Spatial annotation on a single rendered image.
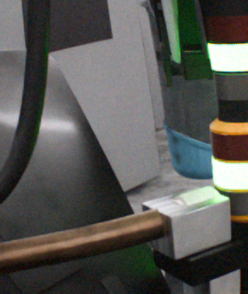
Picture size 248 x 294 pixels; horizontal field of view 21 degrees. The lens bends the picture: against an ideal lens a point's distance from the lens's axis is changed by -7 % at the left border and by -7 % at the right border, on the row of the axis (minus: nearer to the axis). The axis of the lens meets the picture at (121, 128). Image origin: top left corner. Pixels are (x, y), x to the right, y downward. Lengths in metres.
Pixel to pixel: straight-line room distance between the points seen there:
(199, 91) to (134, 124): 4.59
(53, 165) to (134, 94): 4.78
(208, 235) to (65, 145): 0.12
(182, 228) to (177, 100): 0.29
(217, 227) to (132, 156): 4.84
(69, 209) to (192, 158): 0.24
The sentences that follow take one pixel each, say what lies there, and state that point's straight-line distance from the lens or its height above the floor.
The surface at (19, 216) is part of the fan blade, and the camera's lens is 0.33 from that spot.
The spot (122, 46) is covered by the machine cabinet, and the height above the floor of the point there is 1.10.
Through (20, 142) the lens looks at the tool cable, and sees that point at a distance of 0.26.
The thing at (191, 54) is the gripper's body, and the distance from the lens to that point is 0.37.
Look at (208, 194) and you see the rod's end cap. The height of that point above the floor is 1.36.
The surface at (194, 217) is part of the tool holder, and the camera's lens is 0.28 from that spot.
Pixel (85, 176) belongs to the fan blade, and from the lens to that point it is 0.35.
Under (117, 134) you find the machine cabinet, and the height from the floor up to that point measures 0.48.
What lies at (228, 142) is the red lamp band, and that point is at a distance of 0.29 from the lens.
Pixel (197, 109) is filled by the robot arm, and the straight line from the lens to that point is 0.55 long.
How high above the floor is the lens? 1.44
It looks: 11 degrees down
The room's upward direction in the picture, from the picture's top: 8 degrees counter-clockwise
